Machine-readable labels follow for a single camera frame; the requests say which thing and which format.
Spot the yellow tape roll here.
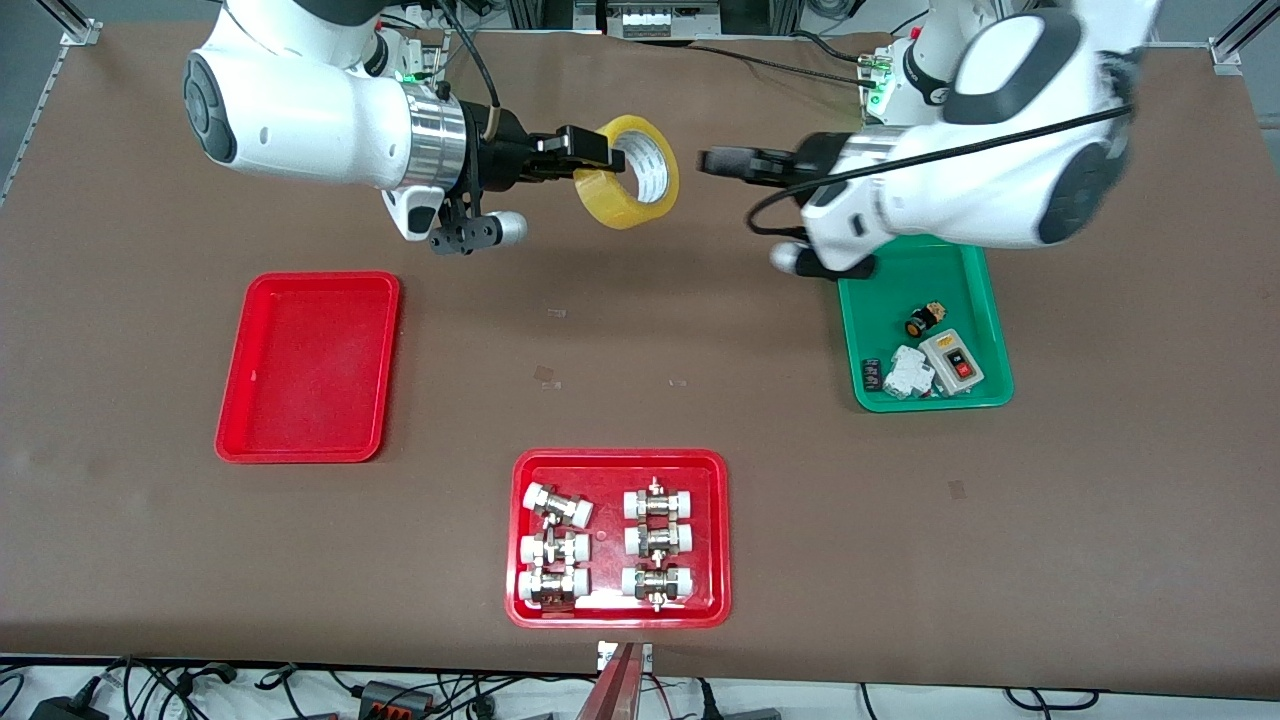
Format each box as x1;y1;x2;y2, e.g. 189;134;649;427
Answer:
573;114;681;232

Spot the green plastic tray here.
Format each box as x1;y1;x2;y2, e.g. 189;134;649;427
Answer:
837;235;1015;413

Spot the empty red plastic tray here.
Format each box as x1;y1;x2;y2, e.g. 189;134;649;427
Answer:
214;271;402;465

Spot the red tray with fittings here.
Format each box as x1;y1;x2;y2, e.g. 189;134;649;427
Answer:
505;448;733;630

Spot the white circuit breaker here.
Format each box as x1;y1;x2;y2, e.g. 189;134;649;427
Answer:
883;345;939;402

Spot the white capped metal pipe fitting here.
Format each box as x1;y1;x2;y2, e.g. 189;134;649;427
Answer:
517;566;592;610
519;530;592;568
621;562;697;612
523;483;595;529
624;520;696;558
623;477;698;522

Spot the black orange power box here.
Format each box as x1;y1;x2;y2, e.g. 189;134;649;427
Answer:
357;679;437;718

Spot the black power adapter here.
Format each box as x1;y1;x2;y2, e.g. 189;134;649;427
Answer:
30;694;107;720

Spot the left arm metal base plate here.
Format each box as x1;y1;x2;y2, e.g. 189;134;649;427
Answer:
860;45;901;129

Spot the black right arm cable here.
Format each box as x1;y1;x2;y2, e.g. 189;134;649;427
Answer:
430;0;503;141

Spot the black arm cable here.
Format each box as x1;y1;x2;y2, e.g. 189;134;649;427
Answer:
745;100;1137;241
430;0;503;141

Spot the black cable on table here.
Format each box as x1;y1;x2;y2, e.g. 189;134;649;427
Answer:
788;30;886;67
690;44;881;87

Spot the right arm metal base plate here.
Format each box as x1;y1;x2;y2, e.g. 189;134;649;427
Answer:
400;28;448;86

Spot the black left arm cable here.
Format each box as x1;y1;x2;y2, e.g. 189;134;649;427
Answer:
745;100;1137;241

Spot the grey switch box red button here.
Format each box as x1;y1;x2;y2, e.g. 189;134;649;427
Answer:
920;328;986;395

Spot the aluminium frame profile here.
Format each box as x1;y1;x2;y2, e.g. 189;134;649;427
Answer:
1208;0;1280;77
0;0;103;206

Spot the reddish aluminium camera bar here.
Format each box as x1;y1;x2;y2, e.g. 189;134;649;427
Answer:
574;640;655;720

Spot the black floor cable loop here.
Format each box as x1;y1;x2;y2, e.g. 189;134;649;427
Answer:
1003;686;1103;713

